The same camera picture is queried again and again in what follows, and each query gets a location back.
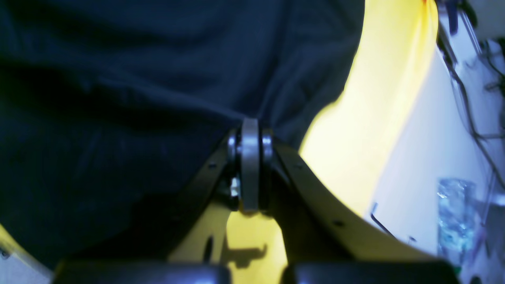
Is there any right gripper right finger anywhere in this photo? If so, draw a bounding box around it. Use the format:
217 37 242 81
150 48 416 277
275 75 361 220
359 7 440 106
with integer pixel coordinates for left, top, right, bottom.
260 129 458 284

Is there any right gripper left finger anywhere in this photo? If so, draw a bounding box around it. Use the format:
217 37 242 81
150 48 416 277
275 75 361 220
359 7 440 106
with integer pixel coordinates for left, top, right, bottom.
53 118 259 284

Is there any dark navy T-shirt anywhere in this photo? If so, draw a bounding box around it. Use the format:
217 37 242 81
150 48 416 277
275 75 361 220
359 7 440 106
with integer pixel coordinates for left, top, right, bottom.
0 0 365 268

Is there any yellow table cloth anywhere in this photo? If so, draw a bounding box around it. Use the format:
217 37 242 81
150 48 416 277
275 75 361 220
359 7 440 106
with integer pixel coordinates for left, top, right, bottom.
1 0 437 270

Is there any clear plastic bottle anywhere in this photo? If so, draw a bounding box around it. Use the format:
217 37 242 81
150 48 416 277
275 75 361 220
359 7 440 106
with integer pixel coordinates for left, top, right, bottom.
437 178 477 267

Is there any black floor cable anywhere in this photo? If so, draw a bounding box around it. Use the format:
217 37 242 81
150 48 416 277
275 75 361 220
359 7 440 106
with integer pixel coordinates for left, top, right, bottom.
436 0 505 190

